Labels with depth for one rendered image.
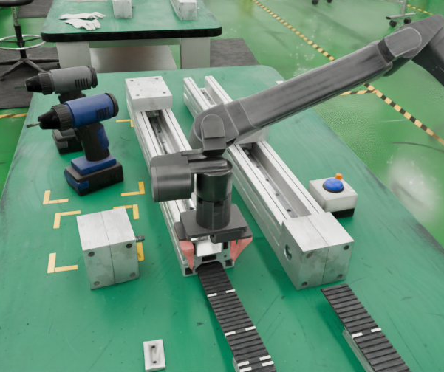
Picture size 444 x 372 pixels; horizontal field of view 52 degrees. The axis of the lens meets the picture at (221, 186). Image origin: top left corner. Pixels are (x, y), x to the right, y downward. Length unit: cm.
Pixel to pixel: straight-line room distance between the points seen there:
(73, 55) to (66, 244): 171
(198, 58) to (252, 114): 189
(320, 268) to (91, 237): 41
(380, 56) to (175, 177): 42
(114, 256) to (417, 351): 52
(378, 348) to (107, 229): 49
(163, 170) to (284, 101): 23
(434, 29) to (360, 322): 53
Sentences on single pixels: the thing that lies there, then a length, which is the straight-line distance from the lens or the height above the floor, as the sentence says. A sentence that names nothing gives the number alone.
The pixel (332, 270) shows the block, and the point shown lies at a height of 81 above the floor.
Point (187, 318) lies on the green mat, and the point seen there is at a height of 78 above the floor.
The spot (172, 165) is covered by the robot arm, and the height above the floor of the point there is 103.
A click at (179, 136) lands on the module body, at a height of 86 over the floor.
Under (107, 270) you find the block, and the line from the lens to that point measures 84.
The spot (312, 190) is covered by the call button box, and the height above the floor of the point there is 83.
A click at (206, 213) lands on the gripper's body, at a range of 72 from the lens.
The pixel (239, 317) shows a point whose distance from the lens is 77.
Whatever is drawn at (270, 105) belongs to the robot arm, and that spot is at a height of 110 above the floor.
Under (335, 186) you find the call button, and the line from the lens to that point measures 101.
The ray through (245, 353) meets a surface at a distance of 72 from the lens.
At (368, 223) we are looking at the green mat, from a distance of 105.
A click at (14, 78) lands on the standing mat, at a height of 1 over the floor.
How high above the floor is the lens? 139
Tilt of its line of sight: 33 degrees down
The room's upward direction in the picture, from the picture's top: 2 degrees clockwise
